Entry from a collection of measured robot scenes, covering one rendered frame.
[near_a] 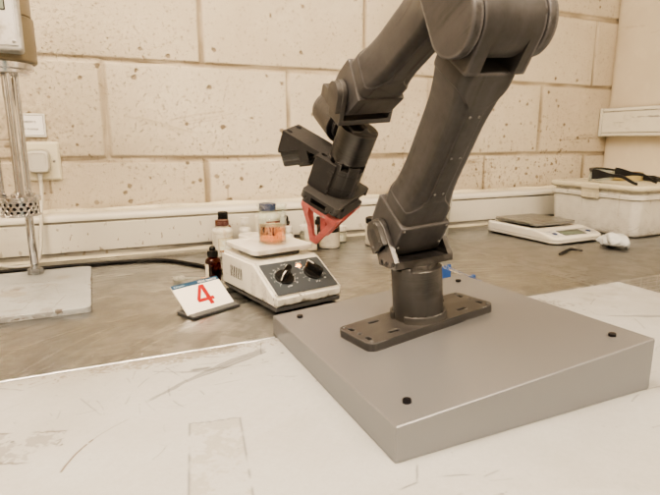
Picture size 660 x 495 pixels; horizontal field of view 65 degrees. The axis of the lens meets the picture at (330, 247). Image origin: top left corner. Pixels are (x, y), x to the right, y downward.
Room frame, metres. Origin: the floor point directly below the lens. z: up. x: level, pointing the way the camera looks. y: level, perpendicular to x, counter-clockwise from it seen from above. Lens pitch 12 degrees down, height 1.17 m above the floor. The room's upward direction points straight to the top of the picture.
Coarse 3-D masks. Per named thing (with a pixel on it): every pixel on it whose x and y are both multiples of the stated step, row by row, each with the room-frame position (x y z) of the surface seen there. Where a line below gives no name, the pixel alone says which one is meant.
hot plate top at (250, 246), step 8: (232, 240) 0.93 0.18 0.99; (240, 240) 0.93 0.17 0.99; (248, 240) 0.93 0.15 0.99; (256, 240) 0.93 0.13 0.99; (288, 240) 0.93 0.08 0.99; (296, 240) 0.93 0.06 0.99; (240, 248) 0.87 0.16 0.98; (248, 248) 0.85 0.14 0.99; (256, 248) 0.85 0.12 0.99; (264, 248) 0.85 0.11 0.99; (272, 248) 0.85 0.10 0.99; (280, 248) 0.86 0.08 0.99; (288, 248) 0.87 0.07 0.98; (296, 248) 0.88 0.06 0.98; (304, 248) 0.89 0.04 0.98
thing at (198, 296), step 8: (216, 280) 0.84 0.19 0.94; (184, 288) 0.79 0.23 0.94; (192, 288) 0.80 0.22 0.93; (200, 288) 0.81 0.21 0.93; (208, 288) 0.82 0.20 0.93; (216, 288) 0.83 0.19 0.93; (184, 296) 0.78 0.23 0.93; (192, 296) 0.79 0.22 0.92; (200, 296) 0.80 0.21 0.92; (208, 296) 0.80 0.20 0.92; (216, 296) 0.81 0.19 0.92; (224, 296) 0.82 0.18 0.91; (184, 304) 0.77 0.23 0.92; (192, 304) 0.77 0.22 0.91; (200, 304) 0.78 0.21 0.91; (208, 304) 0.79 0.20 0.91
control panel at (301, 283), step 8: (264, 264) 0.83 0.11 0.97; (272, 264) 0.83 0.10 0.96; (280, 264) 0.84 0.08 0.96; (296, 264) 0.85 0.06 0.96; (304, 264) 0.86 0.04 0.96; (320, 264) 0.87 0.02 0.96; (264, 272) 0.81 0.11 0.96; (272, 272) 0.82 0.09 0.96; (296, 272) 0.83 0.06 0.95; (328, 272) 0.86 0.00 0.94; (272, 280) 0.80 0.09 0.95; (296, 280) 0.81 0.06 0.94; (304, 280) 0.82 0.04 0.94; (312, 280) 0.83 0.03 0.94; (320, 280) 0.83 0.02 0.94; (328, 280) 0.84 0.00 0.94; (280, 288) 0.79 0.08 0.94; (288, 288) 0.79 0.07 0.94; (296, 288) 0.80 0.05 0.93; (304, 288) 0.80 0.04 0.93; (312, 288) 0.81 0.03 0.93
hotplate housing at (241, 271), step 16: (224, 256) 0.91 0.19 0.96; (240, 256) 0.87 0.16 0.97; (256, 256) 0.86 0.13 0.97; (272, 256) 0.87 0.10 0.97; (288, 256) 0.87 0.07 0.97; (304, 256) 0.88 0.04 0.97; (224, 272) 0.92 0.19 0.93; (240, 272) 0.86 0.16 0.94; (256, 272) 0.81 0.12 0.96; (240, 288) 0.86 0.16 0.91; (256, 288) 0.81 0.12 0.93; (272, 288) 0.78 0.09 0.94; (320, 288) 0.82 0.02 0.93; (336, 288) 0.83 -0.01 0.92; (272, 304) 0.77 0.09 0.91; (288, 304) 0.78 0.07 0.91; (304, 304) 0.80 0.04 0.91
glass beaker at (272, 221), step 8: (280, 200) 0.92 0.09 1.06; (264, 208) 0.87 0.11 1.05; (272, 208) 0.87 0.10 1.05; (280, 208) 0.88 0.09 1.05; (264, 216) 0.87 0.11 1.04; (272, 216) 0.87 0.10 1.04; (280, 216) 0.88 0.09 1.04; (264, 224) 0.87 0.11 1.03; (272, 224) 0.87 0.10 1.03; (280, 224) 0.88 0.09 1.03; (264, 232) 0.88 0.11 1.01; (272, 232) 0.87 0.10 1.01; (280, 232) 0.88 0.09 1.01; (264, 240) 0.88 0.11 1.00; (272, 240) 0.87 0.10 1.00; (280, 240) 0.88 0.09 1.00
